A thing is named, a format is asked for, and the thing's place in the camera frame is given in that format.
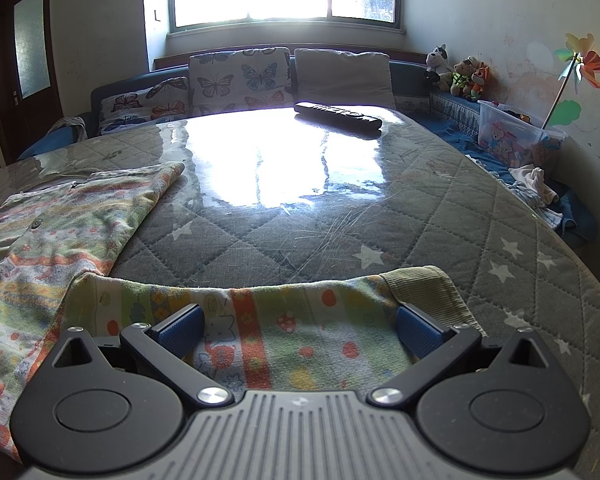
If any colourful patterned child garment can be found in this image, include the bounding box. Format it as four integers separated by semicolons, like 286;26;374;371
0;162;475;458

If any white crumpled cloth on sofa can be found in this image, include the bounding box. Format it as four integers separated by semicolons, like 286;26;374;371
508;164;558;205

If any clear plastic storage box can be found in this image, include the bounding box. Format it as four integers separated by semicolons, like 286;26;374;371
478;100;568;171

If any black remote control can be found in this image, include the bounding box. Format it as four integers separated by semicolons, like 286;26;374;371
294;102;382;136

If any blue cloth on sofa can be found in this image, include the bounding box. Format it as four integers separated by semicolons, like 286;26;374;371
18;116;88;160

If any low butterfly print cushion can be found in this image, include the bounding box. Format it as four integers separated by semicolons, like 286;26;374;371
98;77;189;136

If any brown plush bear toy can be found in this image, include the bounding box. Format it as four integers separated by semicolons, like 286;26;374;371
450;55;480;98

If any dark blue sofa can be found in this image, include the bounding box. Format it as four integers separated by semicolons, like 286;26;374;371
17;44;598;248

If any orange plush toy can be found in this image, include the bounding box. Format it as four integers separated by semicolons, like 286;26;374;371
469;62;490;102

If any upright butterfly print cushion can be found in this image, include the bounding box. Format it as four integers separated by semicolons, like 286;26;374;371
188;47;294;116

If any black white plush toy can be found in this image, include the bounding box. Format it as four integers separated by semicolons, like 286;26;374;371
424;44;452;92

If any dark wooden door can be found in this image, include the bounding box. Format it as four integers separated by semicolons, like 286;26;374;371
0;0;62;164

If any plain beige cushion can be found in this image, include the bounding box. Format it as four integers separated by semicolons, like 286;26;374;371
294;49;396;110

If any colourful paper pinwheel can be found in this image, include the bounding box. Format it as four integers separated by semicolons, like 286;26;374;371
542;32;600;128

